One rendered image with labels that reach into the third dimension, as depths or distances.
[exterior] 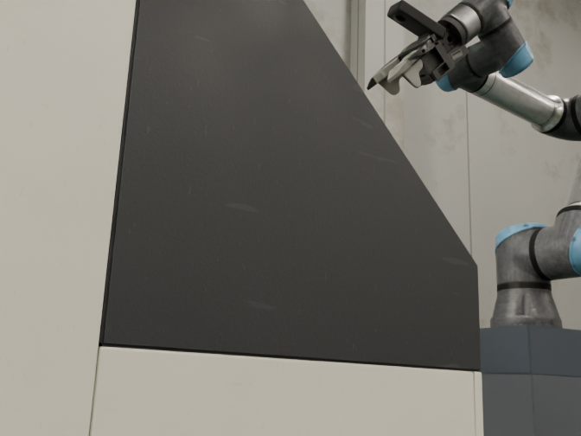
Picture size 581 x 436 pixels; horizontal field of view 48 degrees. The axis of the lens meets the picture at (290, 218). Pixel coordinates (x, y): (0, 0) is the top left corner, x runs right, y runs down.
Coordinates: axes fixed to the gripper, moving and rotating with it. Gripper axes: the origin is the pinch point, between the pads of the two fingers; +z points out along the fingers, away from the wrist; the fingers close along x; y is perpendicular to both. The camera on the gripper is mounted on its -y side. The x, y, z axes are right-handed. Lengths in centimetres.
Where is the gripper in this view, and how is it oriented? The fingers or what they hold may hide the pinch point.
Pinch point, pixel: (379, 79)
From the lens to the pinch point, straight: 131.5
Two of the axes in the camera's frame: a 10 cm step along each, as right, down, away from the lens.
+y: 5.8, 7.8, 2.4
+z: -7.2, 6.3, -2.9
